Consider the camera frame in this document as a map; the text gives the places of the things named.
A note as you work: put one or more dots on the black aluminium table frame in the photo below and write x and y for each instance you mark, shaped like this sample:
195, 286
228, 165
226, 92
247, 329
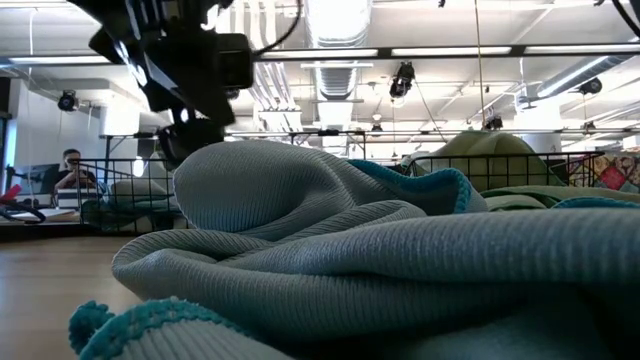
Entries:
50, 231

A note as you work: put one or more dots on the person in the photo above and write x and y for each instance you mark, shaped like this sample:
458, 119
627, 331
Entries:
72, 175

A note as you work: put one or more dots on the small red object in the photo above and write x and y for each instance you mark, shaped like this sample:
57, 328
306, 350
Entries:
11, 194

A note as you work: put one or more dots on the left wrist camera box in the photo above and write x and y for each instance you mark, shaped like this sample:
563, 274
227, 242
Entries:
235, 62

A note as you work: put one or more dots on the colourful patchwork quilt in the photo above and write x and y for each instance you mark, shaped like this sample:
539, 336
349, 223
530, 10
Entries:
617, 175

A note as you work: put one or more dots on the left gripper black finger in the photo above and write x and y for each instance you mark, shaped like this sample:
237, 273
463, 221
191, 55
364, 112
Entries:
207, 134
172, 147

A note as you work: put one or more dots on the silver ceiling air duct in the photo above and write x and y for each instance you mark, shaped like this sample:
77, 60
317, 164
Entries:
337, 80

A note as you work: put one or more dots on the black overhead frame bar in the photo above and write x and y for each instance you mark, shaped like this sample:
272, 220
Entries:
385, 51

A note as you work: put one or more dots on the computer monitor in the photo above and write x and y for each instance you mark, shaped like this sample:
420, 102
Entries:
37, 177

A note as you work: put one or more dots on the white round column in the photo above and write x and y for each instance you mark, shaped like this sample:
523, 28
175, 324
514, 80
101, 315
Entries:
547, 142

